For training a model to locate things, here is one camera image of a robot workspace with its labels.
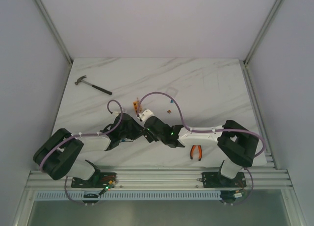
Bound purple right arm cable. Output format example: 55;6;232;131
137;91;267;206

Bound orange handled pliers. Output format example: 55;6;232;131
189;145;203;161

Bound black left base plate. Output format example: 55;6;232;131
71;172;116;188

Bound white slotted cable duct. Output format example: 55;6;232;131
34;190;221;201

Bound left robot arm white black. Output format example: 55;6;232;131
33;113;144;180

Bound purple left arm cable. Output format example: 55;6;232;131
39;100;123;207

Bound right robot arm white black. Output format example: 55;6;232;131
137;110;263;187

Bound aluminium rail frame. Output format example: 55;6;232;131
26;166;293;190

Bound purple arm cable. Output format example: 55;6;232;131
137;91;267;206
39;100;123;207

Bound orange terminal block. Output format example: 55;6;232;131
133;98;141;114

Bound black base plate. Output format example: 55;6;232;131
71;172;116;188
199;172;247;188

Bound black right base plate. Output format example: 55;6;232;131
199;172;247;188

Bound claw hammer black handle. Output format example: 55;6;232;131
75;75;113;96

